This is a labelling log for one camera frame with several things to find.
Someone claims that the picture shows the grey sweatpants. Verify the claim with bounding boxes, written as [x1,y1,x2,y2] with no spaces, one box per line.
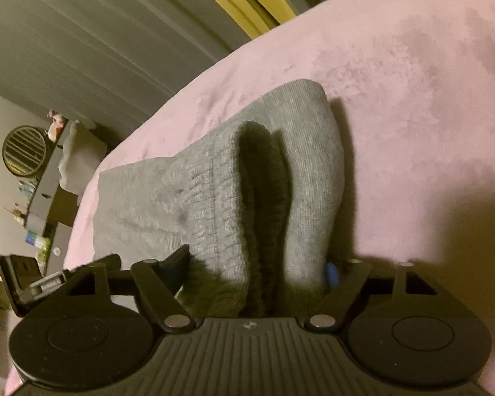
[93,80,344,317]

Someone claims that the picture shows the blue white box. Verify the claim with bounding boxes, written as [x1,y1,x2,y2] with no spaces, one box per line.
[25,231,49,249]

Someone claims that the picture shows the dark vanity desk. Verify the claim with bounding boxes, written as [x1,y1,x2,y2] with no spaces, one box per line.
[0,143,87,331]

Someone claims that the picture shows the round vanity mirror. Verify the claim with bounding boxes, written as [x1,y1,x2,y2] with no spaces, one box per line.
[1,125,50,178]

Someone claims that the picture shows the grey upholstered chair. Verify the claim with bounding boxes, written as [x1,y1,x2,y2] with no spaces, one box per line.
[59,122,108,197]

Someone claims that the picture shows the pink plush toy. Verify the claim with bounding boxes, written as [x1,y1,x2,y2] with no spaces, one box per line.
[47,109,68,142]

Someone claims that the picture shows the pink bed blanket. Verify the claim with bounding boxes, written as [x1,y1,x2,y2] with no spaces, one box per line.
[3,0,495,396]

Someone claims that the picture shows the grey-green curtain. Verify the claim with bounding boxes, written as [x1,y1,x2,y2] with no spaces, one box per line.
[0,0,325,142]

